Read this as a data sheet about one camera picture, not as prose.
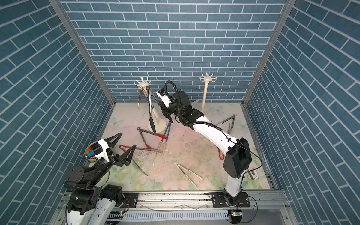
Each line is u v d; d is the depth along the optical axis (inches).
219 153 35.9
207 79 31.0
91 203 19.0
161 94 24.8
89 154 18.2
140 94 30.9
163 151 35.7
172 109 26.0
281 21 29.8
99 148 18.6
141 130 40.1
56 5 27.3
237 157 17.9
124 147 36.6
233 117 43.8
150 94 27.9
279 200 29.7
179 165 34.1
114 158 21.3
